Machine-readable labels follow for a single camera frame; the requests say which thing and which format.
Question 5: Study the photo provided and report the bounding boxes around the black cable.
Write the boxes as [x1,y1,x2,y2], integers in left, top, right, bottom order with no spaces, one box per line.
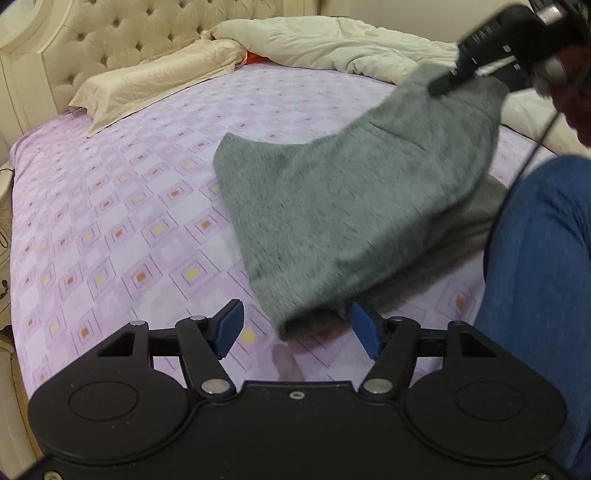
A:
[481,108,565,282]

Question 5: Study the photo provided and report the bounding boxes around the person's right forearm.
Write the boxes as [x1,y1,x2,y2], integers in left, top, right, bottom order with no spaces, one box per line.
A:
[551,44,591,148]

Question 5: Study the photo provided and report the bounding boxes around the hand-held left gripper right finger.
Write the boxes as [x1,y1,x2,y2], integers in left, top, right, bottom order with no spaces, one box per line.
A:
[349,300,498,398]

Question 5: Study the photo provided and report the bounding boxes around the beige tufted headboard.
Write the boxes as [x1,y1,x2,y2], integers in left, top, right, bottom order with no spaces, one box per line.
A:
[0,0,319,148]

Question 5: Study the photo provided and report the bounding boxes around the white duvet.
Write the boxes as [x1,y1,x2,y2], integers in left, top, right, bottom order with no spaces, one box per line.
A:
[201,15,571,155]

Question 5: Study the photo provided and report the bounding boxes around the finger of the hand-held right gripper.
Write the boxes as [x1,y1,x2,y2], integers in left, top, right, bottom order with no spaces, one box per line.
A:
[427,64,483,97]

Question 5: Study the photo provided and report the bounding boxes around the beige pillow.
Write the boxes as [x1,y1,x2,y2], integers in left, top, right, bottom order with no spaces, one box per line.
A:
[68,39,247,138]

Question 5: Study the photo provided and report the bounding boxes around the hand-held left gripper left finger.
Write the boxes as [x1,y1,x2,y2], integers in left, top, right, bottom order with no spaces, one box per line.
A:
[96,298,245,398]

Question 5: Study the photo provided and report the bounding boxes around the person's leg in blue jeans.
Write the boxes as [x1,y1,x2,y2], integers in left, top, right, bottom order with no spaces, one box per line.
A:
[475,154,591,480]

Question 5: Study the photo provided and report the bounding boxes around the purple patterned bed sheet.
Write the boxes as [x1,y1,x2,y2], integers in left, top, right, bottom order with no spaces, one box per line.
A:
[8,64,557,398]

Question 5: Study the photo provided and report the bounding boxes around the grey pants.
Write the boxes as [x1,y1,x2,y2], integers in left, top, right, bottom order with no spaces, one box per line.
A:
[213,64,509,341]

